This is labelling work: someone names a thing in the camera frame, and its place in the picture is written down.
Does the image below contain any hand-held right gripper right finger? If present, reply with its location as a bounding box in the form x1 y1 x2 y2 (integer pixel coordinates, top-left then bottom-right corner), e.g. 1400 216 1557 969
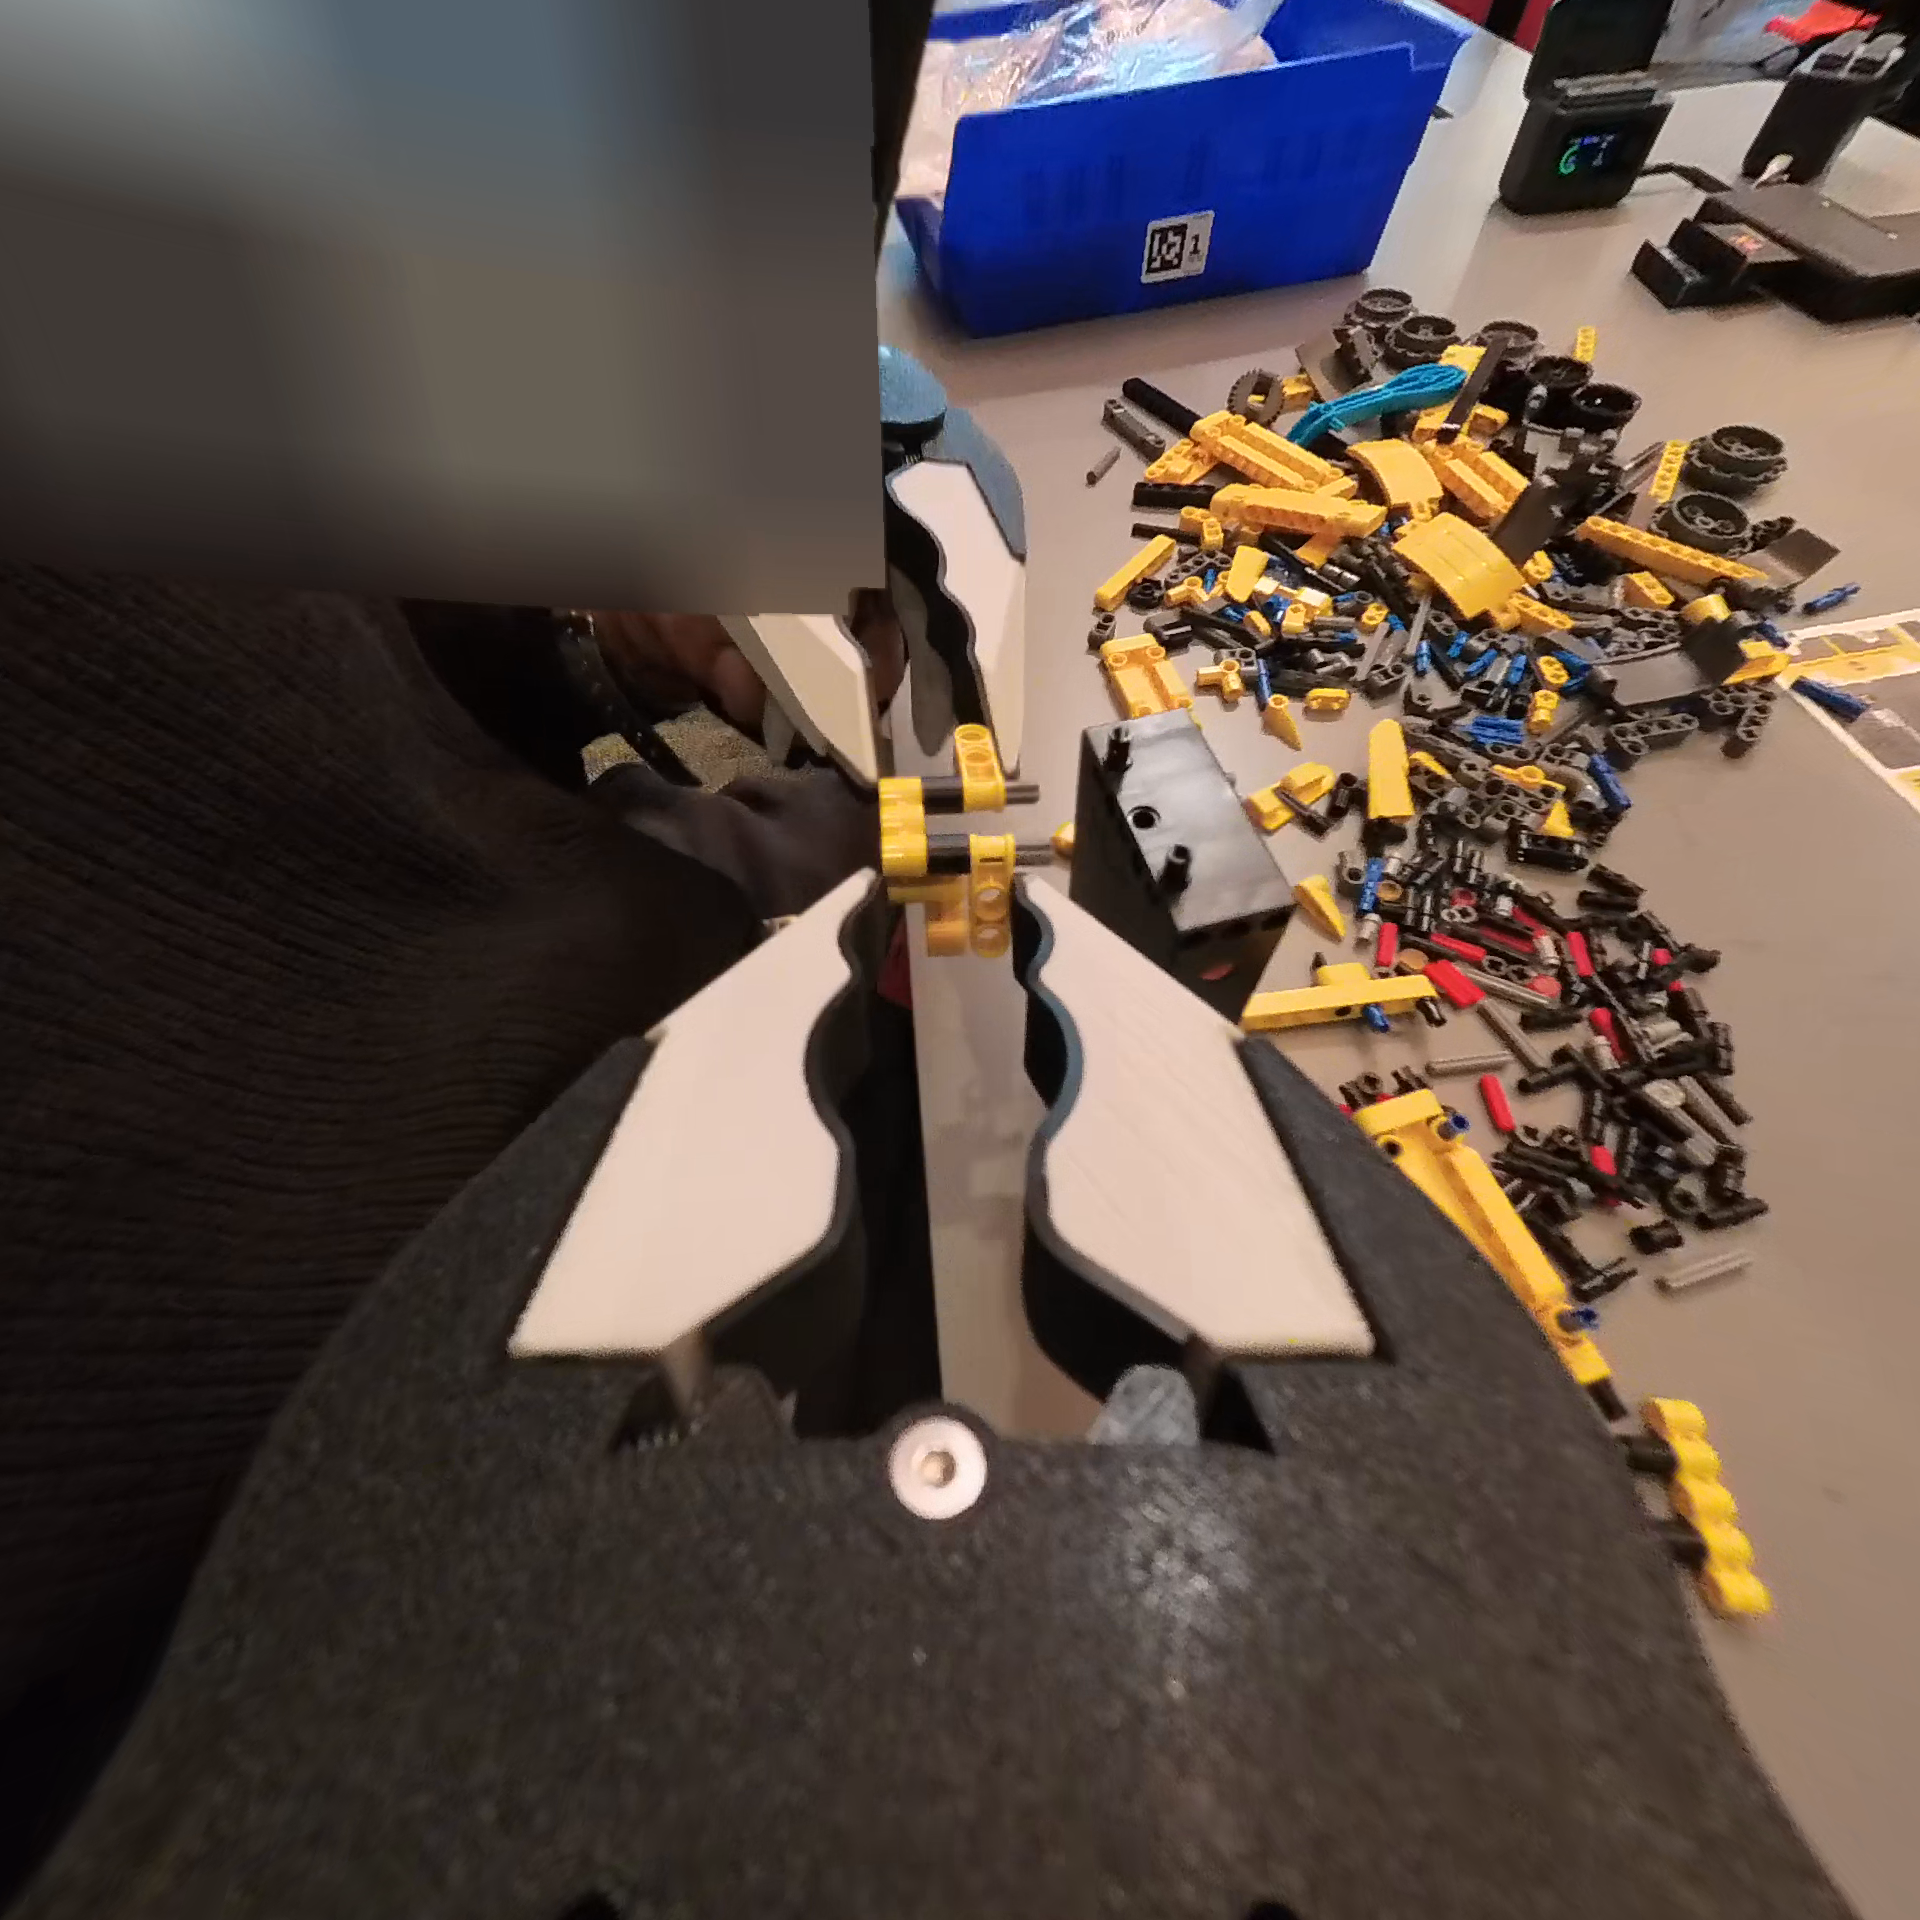
1016 878 1377 1438

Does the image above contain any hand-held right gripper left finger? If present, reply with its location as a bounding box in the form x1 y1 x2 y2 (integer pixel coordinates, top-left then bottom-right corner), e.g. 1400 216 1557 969
509 867 886 1414

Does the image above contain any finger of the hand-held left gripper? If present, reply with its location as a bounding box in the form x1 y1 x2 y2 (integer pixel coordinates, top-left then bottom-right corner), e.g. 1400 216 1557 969
718 608 883 789
883 454 1032 769

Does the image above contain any yellow toy connector block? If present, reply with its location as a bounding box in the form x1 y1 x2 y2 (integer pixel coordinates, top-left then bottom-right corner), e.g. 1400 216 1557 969
875 776 975 962

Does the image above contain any person's left forearm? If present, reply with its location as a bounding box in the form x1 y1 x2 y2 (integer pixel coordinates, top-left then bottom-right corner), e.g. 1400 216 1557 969
599 750 903 962

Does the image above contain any person's left hand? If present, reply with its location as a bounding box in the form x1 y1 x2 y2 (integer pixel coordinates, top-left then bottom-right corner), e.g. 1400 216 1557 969
582 608 769 734

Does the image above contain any blue storage bin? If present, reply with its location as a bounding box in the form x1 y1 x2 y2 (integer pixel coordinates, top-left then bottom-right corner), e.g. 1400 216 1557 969
896 0 1471 339

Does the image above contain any yellow angled toy beam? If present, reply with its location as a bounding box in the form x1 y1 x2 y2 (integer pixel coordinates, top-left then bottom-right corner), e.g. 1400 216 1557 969
1245 961 1441 1034

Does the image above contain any black toy battery box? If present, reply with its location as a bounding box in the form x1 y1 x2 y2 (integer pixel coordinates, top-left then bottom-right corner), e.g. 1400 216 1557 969
1067 712 1296 985

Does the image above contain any clear plastic bag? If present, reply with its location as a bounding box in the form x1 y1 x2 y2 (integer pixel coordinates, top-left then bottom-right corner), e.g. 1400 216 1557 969
919 0 1292 114

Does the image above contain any pile of toy building pieces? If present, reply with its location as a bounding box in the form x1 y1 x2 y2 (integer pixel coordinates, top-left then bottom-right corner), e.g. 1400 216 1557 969
1088 286 1847 1308

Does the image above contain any person's torso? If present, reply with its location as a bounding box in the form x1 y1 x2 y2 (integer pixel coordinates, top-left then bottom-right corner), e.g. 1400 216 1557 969
0 563 886 1846

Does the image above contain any yellow connector with black pins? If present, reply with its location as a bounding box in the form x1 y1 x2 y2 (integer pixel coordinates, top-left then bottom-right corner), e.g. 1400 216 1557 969
1615 1395 1776 1618

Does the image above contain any black case with green display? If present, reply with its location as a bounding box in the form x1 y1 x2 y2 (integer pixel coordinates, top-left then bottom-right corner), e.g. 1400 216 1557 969
1500 0 1673 216

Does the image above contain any yellow printed instruction sheet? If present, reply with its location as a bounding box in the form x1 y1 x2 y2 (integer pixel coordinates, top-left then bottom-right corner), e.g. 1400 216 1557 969
1776 608 1920 781

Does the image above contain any black charging dock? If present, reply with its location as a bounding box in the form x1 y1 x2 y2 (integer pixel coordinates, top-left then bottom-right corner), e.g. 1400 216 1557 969
1631 187 1920 324

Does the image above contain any black device stand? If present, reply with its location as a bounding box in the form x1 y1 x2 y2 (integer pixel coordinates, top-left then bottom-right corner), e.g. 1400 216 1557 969
1740 28 1913 186

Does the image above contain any yellow toy frame assembly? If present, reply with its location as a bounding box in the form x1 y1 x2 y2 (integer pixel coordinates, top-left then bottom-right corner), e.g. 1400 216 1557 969
1350 1088 1622 1390

